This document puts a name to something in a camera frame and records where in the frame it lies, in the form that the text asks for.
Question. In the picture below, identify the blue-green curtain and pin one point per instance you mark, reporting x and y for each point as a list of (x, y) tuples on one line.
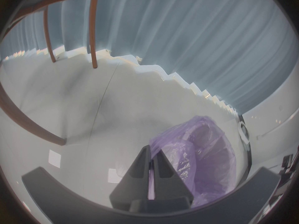
[(186, 31)]

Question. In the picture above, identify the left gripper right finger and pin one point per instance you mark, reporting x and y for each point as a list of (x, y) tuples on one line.
[(170, 183)]

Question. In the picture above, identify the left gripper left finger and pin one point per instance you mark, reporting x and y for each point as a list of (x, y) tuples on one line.
[(133, 183)]

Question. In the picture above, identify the purple plastic bag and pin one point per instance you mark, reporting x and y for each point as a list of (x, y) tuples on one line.
[(210, 167)]

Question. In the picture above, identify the white trash bin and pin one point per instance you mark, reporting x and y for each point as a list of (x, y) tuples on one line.
[(205, 129)]

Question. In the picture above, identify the white and blue litter box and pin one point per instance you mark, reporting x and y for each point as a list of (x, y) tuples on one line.
[(243, 134)]

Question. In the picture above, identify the white wooden chair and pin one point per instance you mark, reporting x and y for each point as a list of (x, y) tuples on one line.
[(93, 31)]

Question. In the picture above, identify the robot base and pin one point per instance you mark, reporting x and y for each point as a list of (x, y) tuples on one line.
[(287, 163)]

